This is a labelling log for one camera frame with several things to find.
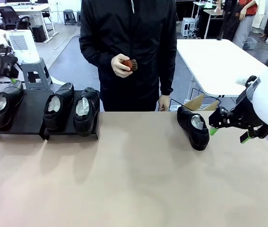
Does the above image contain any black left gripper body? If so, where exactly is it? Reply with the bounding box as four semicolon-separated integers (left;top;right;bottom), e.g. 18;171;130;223
0;55;20;78

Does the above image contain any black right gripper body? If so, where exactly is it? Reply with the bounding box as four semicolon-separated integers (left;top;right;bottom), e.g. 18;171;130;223
232;103;268;140

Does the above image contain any black leather shoe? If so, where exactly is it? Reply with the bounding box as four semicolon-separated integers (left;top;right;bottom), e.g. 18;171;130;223
73;87;101;137
43;82;75;132

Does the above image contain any brown shoe brush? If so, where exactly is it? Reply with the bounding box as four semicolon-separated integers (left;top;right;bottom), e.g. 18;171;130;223
122;59;138;73

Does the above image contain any person left forearm black sleeve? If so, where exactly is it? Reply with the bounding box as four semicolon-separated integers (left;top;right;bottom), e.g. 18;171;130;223
158;54;174;97

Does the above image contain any person right forearm black sleeve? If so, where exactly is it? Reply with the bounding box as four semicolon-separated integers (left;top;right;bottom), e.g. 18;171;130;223
79;35;119;71

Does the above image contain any person left hand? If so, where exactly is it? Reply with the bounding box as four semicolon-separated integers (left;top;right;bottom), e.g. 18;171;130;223
158;94;171;112

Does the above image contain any person right hand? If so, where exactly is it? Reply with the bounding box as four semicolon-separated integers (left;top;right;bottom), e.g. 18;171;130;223
111;53;134;79

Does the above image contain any grey plastic stool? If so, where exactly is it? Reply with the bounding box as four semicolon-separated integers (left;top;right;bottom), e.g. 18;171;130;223
20;58;53;91
63;9;75;26
76;10;84;26

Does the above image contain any white air purifier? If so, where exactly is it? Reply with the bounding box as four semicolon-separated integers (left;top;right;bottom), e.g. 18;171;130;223
6;30;41;64

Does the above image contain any brown cardboard box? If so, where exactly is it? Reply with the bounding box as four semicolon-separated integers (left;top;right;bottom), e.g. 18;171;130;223
183;93;221;112

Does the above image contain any black computer tower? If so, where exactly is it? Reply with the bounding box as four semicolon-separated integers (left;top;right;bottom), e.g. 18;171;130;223
31;25;47;43

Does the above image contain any black office chair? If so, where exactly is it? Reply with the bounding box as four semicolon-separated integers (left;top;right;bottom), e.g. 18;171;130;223
0;6;32;31

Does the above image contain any large white table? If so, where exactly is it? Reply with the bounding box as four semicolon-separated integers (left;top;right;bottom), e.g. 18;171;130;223
176;39;268;112

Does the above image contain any white office desk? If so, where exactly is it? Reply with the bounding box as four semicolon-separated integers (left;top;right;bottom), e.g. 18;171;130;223
0;3;59;43

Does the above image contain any grey plastic bin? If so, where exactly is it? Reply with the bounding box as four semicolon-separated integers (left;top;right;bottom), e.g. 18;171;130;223
242;36;259;50

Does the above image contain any white computer case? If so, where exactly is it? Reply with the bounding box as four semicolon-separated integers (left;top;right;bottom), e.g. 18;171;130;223
181;17;198;37

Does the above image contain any white hanging garment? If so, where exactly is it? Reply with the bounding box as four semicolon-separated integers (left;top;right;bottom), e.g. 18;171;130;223
251;0;268;29

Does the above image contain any beige top desk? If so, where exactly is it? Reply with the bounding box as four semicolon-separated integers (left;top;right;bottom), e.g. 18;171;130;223
203;9;233;40

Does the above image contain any mannequin in red top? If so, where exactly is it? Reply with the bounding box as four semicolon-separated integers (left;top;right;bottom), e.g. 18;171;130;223
233;0;259;49

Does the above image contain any person torso black jacket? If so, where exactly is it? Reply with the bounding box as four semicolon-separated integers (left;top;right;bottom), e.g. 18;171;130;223
78;0;177;112

